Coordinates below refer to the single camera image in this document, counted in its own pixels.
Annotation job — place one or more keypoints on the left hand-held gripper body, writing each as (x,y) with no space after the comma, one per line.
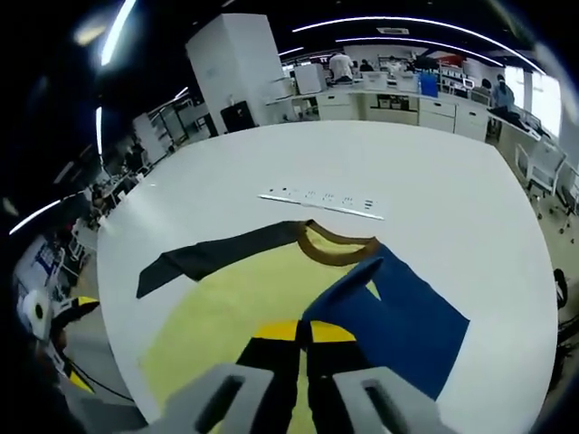
(38,316)

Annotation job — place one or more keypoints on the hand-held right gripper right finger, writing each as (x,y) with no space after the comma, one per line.
(362,407)

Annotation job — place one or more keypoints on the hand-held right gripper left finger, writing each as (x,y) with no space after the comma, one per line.
(217,402)

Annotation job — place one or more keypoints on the yellow garment with dark sleeves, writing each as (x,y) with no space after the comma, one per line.
(226,307)

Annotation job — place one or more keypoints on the black stand pole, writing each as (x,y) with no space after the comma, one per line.
(563,289)

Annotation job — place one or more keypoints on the black cabinet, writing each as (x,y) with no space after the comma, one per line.
(238,117)

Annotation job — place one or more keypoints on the straight ceiling light strip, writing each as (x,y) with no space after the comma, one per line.
(116,34)

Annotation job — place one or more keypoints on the white square pillar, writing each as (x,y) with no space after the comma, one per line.
(235,68)

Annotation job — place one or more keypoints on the white office chair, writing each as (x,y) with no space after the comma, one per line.
(543,165)

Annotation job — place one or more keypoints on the white counter cabinets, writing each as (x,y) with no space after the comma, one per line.
(384,104)

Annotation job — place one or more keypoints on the blue storage box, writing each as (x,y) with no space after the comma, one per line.
(428,85)

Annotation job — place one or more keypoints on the white appliance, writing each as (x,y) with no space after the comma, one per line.
(311,79)

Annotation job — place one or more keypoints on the short curved ceiling light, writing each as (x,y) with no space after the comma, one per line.
(420,41)

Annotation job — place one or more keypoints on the long curved ceiling light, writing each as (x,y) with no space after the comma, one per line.
(407,20)

